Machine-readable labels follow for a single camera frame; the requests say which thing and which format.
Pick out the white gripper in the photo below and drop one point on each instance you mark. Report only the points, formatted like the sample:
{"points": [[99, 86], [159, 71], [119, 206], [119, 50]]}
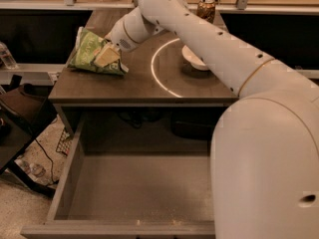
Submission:
{"points": [[119, 37]]}

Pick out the green jalapeno chip bag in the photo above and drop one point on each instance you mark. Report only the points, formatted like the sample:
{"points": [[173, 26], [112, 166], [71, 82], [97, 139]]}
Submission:
{"points": [[88, 46]]}

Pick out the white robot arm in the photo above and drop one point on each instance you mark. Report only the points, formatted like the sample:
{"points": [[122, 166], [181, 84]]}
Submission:
{"points": [[265, 147]]}

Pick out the grey drawer cabinet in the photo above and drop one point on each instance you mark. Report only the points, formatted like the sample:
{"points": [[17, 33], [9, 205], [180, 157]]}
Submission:
{"points": [[158, 76]]}

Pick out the dark bag under cabinet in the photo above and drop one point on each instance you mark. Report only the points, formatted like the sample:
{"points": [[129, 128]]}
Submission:
{"points": [[195, 123]]}

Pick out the open grey top drawer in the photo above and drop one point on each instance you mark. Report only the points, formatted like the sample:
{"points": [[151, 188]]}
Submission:
{"points": [[125, 183]]}

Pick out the white paper bowl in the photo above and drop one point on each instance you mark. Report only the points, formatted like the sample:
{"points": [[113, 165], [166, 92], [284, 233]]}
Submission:
{"points": [[193, 59]]}

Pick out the dark side table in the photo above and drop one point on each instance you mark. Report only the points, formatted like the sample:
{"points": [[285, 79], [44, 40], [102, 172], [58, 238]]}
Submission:
{"points": [[25, 113]]}

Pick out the clear plastic water bottle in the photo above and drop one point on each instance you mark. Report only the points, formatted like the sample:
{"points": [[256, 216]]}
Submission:
{"points": [[7, 58]]}

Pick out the brown patterned drink can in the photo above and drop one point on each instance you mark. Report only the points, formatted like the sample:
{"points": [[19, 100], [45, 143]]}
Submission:
{"points": [[206, 10]]}

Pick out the plastic bottle on floor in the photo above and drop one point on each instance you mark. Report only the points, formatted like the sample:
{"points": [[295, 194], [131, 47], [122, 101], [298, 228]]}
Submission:
{"points": [[35, 171]]}

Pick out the wire mesh basket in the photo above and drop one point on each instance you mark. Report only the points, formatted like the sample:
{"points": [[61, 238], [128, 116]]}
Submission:
{"points": [[64, 143]]}

